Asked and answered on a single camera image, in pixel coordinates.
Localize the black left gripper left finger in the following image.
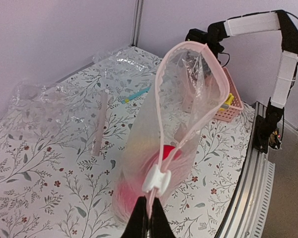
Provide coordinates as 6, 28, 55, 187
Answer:
121, 196, 149, 238

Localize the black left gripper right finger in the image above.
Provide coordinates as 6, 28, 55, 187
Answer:
149, 198, 175, 238

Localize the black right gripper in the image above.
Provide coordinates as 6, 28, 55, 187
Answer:
186, 28, 224, 55

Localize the yellow toy banana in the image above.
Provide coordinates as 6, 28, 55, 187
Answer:
221, 93, 234, 109

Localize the red toy apple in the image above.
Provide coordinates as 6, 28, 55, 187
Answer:
162, 145, 182, 161

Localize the clear zip top bag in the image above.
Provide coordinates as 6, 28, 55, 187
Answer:
115, 41, 229, 213

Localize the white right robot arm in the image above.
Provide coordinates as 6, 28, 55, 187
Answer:
181, 6, 298, 127

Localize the crumpled clear bag right back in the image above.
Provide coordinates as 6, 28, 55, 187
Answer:
92, 46, 162, 74

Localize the clear bag at back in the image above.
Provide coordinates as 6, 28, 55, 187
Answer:
2, 84, 110, 156

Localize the pink plastic basket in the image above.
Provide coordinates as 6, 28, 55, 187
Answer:
213, 67, 244, 122

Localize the blue pen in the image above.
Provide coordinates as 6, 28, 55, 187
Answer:
121, 87, 150, 104

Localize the floral tablecloth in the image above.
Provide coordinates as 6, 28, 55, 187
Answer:
0, 44, 256, 238

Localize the right aluminium post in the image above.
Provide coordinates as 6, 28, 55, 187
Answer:
130, 0, 144, 47

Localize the aluminium front rail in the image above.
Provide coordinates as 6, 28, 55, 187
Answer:
215, 101, 276, 238

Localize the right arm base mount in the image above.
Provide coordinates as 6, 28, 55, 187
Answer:
253, 98, 284, 154

